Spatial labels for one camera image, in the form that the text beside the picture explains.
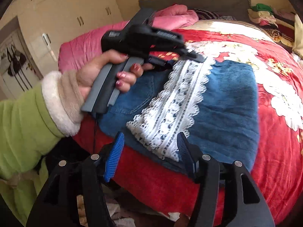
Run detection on pink quilt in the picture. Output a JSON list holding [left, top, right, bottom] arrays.
[[58, 4, 198, 73]]

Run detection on person's left hand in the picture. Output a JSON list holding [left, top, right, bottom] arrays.
[[76, 50, 154, 99]]

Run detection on blue denim lace-trimmed pants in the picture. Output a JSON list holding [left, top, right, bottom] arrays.
[[98, 58, 259, 172]]

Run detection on red floral blanket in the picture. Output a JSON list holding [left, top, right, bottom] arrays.
[[72, 20, 303, 227]]

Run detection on green sleeve left forearm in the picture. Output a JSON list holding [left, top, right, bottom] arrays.
[[1, 70, 84, 225]]

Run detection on pile of folded clothes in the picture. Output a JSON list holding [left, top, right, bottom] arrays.
[[248, 4, 302, 57]]

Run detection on grey headboard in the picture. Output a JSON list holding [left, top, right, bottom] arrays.
[[139, 0, 251, 22]]

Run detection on cream wardrobe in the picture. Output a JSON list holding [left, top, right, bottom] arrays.
[[1, 0, 122, 98]]

